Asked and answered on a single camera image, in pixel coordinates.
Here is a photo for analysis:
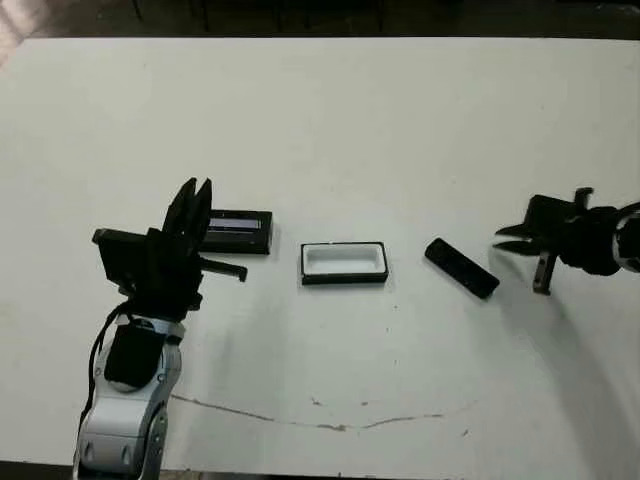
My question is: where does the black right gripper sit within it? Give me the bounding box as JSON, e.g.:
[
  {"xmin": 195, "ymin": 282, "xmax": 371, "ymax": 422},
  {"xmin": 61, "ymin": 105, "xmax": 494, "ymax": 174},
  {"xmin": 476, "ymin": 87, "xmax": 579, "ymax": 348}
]
[{"xmin": 491, "ymin": 187, "xmax": 621, "ymax": 297}]

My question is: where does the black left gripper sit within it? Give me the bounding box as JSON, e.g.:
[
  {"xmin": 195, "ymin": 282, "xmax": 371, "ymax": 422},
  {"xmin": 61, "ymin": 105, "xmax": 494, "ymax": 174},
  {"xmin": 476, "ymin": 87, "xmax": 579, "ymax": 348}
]
[{"xmin": 118, "ymin": 175, "xmax": 249, "ymax": 322}]

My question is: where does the black box lid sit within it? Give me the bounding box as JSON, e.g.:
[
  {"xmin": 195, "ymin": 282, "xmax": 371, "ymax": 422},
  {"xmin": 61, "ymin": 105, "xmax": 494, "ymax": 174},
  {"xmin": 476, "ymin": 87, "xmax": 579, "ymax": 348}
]
[{"xmin": 202, "ymin": 209, "xmax": 274, "ymax": 257}]

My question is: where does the black slim camera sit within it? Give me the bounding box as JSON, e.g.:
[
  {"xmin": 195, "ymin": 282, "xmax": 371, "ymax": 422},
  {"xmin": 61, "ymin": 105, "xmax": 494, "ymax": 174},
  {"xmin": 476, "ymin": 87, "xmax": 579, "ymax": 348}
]
[{"xmin": 424, "ymin": 237, "xmax": 501, "ymax": 301}]

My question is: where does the black box white insert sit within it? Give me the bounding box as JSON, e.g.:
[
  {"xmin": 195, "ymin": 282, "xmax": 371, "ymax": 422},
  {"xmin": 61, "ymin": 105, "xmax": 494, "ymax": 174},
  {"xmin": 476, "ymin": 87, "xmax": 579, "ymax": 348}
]
[{"xmin": 300, "ymin": 240, "xmax": 389, "ymax": 287}]

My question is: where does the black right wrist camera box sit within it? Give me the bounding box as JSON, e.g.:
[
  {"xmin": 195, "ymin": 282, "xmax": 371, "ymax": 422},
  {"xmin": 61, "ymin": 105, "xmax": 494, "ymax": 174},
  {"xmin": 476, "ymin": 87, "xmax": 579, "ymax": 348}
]
[{"xmin": 522, "ymin": 194, "xmax": 577, "ymax": 236}]

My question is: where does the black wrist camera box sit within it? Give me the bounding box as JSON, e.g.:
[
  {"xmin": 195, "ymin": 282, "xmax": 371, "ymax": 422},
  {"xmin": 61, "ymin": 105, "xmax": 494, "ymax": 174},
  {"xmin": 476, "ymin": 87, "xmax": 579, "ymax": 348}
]
[
  {"xmin": 522, "ymin": 194, "xmax": 577, "ymax": 236},
  {"xmin": 92, "ymin": 227, "xmax": 151, "ymax": 294}
]

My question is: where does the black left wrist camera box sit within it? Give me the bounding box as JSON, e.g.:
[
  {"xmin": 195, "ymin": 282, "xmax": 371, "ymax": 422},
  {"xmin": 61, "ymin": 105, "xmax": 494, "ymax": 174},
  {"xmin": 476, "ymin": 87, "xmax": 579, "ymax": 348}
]
[{"xmin": 92, "ymin": 227, "xmax": 151, "ymax": 294}]

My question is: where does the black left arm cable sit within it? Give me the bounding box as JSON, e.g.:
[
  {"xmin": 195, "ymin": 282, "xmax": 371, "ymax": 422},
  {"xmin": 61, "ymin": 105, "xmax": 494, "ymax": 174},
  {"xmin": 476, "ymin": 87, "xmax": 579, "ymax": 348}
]
[{"xmin": 79, "ymin": 305, "xmax": 132, "ymax": 426}]

